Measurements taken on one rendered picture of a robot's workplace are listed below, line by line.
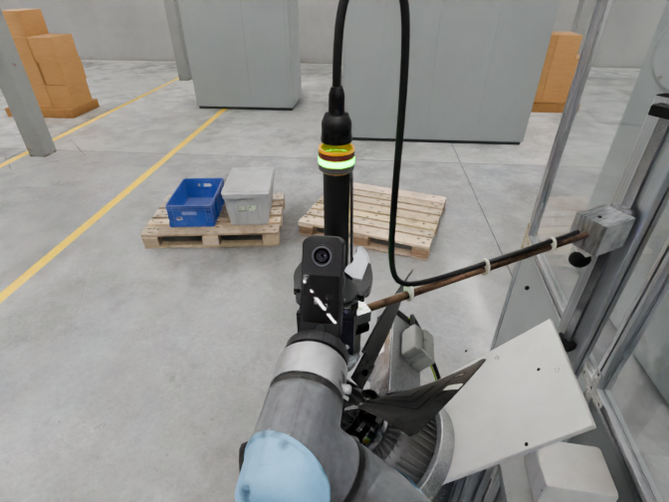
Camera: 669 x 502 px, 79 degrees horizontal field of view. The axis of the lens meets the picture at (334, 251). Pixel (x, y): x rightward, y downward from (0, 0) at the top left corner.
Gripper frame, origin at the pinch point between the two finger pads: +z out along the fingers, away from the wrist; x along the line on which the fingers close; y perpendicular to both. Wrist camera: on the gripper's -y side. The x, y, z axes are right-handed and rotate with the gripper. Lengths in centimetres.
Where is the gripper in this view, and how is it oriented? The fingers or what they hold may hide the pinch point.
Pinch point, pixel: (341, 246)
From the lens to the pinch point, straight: 58.9
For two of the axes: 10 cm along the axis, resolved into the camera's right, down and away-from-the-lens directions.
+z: 1.6, -5.5, 8.2
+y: 0.0, 8.3, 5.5
